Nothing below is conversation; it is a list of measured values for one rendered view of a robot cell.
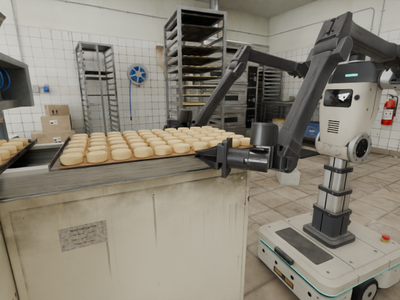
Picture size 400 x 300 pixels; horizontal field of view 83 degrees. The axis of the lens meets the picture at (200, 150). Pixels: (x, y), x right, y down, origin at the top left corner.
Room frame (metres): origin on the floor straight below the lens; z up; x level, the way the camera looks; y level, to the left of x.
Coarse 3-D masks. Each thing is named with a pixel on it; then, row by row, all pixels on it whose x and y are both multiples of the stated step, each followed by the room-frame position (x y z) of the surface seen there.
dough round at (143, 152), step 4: (136, 148) 0.60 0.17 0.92; (140, 148) 0.60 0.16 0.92; (144, 148) 0.60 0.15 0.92; (148, 148) 0.60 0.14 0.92; (136, 152) 0.58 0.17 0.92; (140, 152) 0.57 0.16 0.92; (144, 152) 0.58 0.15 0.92; (148, 152) 0.58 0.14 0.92; (136, 156) 0.58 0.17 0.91; (140, 156) 0.57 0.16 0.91; (144, 156) 0.58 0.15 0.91; (148, 156) 0.58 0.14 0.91
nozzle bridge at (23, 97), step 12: (0, 60) 0.66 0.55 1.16; (12, 60) 0.75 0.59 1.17; (12, 72) 0.87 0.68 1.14; (24, 72) 0.88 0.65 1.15; (12, 84) 0.86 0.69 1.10; (24, 84) 0.88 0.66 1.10; (0, 96) 0.83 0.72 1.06; (12, 96) 0.86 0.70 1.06; (24, 96) 0.87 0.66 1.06; (0, 108) 0.67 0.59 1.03; (0, 132) 0.84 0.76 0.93
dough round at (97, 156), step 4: (92, 152) 0.55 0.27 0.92; (96, 152) 0.55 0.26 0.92; (100, 152) 0.55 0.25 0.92; (104, 152) 0.55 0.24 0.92; (88, 156) 0.53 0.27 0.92; (92, 156) 0.53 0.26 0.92; (96, 156) 0.53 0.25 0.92; (100, 156) 0.53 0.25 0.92; (104, 156) 0.54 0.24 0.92; (88, 160) 0.53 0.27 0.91; (92, 160) 0.53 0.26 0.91; (96, 160) 0.53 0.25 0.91; (100, 160) 0.53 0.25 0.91; (104, 160) 0.54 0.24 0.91
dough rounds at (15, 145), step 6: (18, 138) 0.75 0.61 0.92; (24, 138) 0.75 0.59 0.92; (0, 144) 0.70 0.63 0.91; (6, 144) 0.66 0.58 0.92; (12, 144) 0.66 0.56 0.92; (18, 144) 0.67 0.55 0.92; (24, 144) 0.73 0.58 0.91; (0, 150) 0.58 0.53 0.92; (6, 150) 0.58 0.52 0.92; (12, 150) 0.61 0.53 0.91; (18, 150) 0.66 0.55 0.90; (0, 156) 0.55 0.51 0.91; (6, 156) 0.56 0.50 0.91; (12, 156) 0.59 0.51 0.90; (0, 162) 0.51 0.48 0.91
